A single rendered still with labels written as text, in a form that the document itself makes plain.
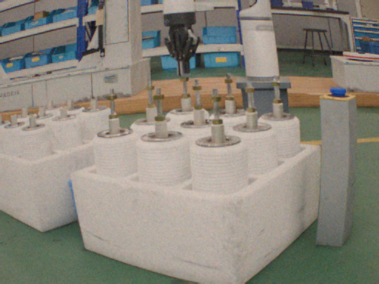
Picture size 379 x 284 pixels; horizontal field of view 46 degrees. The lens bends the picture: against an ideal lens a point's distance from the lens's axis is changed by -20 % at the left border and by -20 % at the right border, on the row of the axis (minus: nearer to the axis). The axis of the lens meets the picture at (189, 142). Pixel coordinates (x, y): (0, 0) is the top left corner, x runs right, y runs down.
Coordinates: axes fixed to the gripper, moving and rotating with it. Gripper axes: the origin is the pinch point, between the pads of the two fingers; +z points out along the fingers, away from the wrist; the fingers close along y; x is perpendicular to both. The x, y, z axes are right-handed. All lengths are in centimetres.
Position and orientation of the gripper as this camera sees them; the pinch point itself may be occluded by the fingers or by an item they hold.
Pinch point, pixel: (183, 67)
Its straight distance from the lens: 121.3
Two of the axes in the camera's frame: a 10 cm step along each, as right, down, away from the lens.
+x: 8.5, -1.8, 4.9
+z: 0.7, 9.7, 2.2
